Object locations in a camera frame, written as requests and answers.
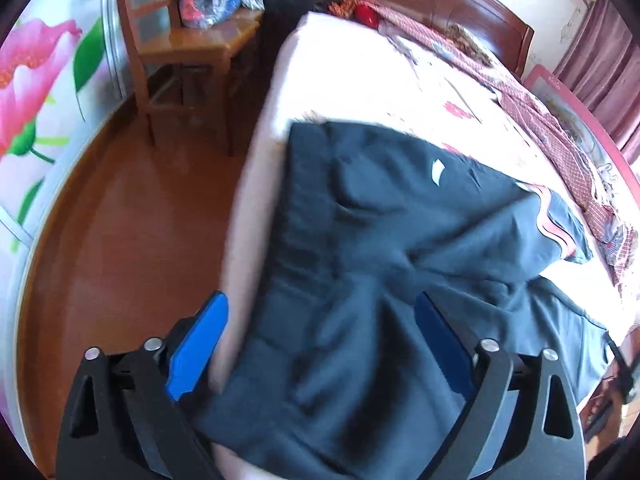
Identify wooden headboard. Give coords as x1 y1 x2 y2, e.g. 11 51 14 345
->
306 0 535 78

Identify wooden chair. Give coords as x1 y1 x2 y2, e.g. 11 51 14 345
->
114 0 265 157

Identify red pillow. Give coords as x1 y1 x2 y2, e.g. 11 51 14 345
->
354 4 381 28

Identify bed with floral sheet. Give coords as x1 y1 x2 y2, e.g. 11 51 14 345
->
207 10 640 480

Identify pink bed guard rail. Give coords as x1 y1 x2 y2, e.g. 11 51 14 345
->
522 64 640 281

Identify pink curtain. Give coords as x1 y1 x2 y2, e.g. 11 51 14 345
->
552 0 640 161

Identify beige floral pillow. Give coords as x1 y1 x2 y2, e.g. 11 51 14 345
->
435 20 501 68

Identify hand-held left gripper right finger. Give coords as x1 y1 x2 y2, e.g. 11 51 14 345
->
414 291 587 480

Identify dark navy pants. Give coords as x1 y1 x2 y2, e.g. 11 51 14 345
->
192 120 623 476

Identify red patterned quilt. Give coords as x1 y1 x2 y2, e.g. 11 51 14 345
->
327 0 640 286

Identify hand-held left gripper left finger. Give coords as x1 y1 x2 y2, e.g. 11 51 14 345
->
54 290 231 480

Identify pale folded cloth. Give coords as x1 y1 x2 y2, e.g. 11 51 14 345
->
380 22 441 68

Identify pile of black clothes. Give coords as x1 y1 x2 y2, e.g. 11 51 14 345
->
244 0 321 71

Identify floral wardrobe door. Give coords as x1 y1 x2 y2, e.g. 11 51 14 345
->
0 0 126 411

